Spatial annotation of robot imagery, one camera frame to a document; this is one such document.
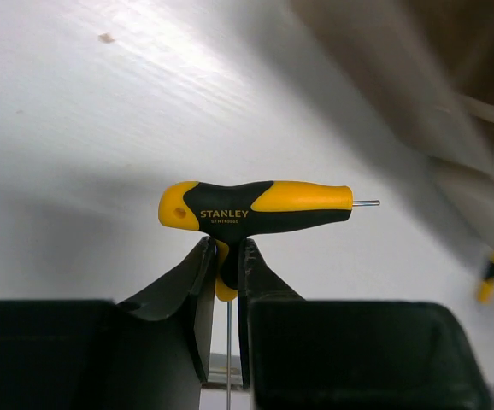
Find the beige plastic toolbox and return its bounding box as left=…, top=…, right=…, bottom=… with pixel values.
left=291, top=1, right=494, bottom=260

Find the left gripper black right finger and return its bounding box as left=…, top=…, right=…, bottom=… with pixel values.
left=238, top=239, right=493, bottom=409

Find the yellow T-handle hex key short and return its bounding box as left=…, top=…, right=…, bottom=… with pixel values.
left=476, top=252, right=494, bottom=304

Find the yellow T-handle hex key long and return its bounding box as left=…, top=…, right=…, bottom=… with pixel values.
left=158, top=181, right=360, bottom=409

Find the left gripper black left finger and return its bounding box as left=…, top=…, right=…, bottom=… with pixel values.
left=0, top=237, right=216, bottom=409

